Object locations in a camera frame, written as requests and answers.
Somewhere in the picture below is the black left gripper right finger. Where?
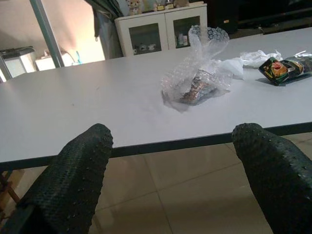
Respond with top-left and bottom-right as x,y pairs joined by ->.
231,123 -> 312,234

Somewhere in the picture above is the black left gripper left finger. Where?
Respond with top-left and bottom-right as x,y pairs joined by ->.
16,123 -> 114,234

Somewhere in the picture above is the grey lidded bin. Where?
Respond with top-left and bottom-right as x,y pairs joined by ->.
0,46 -> 37,79

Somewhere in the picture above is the dark green snack packet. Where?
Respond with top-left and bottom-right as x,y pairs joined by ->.
258,55 -> 312,86

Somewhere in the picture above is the white table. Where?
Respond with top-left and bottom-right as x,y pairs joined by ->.
0,26 -> 312,173

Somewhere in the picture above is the white storage box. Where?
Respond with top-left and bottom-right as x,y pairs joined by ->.
35,51 -> 80,72

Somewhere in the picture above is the clear crumpled plastic bag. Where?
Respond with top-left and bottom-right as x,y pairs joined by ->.
239,50 -> 307,68

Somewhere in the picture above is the clear bubble wrap bundle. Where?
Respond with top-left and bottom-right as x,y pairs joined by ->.
160,24 -> 232,112

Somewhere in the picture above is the grey metal pole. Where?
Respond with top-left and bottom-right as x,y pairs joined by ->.
29,0 -> 66,68

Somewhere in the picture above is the grey hanging cloth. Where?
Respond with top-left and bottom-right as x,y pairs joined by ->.
85,0 -> 124,60

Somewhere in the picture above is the white glass-door cabinet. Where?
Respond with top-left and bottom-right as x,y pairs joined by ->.
114,4 -> 208,58

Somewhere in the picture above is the plush toy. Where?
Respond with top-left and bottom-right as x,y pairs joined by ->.
127,0 -> 141,16

